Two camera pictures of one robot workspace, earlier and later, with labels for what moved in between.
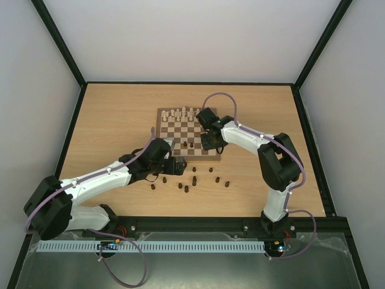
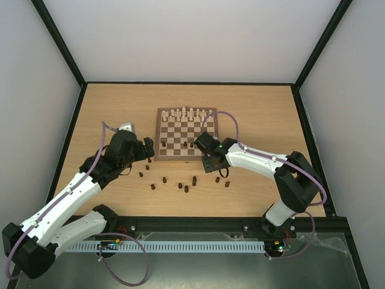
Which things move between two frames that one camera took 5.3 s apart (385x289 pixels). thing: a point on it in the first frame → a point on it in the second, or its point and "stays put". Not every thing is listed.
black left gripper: x=180 y=169 → x=149 y=146
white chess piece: x=191 y=114 stays put
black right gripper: x=209 y=142 → x=215 y=164
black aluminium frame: x=329 y=224 stays put
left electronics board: x=109 y=245 stays put
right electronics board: x=274 y=246 stays put
